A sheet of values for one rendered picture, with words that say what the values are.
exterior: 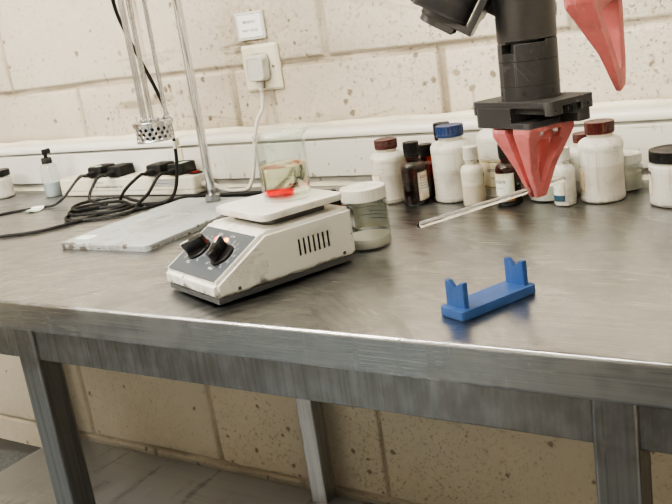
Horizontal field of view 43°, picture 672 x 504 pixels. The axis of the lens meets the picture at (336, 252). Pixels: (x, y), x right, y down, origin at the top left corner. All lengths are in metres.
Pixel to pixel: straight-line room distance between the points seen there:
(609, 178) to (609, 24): 0.60
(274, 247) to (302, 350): 0.17
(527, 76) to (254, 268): 0.37
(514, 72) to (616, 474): 0.38
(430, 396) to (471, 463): 0.86
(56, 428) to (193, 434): 0.87
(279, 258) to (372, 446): 0.87
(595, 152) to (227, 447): 1.20
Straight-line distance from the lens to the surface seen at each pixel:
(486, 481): 1.72
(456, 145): 1.30
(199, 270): 1.01
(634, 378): 0.73
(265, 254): 0.99
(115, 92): 1.95
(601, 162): 1.21
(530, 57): 0.85
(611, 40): 0.64
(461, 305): 0.83
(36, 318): 1.17
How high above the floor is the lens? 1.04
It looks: 15 degrees down
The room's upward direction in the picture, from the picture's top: 8 degrees counter-clockwise
